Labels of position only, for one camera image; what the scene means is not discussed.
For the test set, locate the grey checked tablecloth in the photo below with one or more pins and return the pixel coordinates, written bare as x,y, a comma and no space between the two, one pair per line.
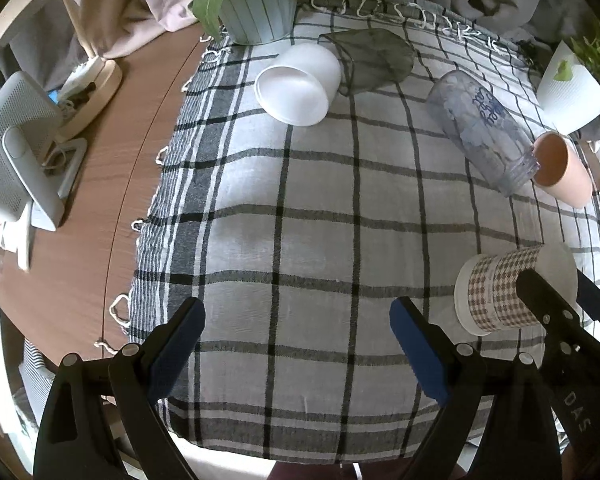
330,240

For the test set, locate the light blue flower pot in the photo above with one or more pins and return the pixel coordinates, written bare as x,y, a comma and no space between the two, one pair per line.
260,5

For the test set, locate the beige cloth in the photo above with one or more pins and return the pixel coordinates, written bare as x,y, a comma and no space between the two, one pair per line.
150,5

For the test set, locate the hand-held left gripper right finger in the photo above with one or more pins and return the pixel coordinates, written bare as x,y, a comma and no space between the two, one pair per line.
422,355

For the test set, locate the white ribbed basket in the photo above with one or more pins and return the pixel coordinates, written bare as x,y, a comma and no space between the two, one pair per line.
35,385

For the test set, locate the dark translucent cup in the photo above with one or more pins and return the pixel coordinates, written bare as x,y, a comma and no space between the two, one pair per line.
372,57

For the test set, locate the round wooden tray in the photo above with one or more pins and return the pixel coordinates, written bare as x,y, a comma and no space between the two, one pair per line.
92,92

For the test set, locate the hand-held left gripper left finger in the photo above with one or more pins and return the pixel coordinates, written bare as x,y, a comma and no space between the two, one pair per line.
177,347

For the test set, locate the white plastic cup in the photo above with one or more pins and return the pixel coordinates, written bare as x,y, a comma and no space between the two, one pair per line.
295,87

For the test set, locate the clear cup with blue print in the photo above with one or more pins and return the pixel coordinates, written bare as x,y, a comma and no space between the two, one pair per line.
477,127

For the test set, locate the houndstooth paper cup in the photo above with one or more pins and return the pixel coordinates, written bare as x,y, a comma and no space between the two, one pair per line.
500,292

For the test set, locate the peach pink cup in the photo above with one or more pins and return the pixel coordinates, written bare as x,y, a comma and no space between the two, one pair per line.
565,170

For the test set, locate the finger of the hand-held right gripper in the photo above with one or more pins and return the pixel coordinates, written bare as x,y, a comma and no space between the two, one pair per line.
594,292
547,300

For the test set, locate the white plant pot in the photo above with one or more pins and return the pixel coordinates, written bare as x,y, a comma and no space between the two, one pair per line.
570,92

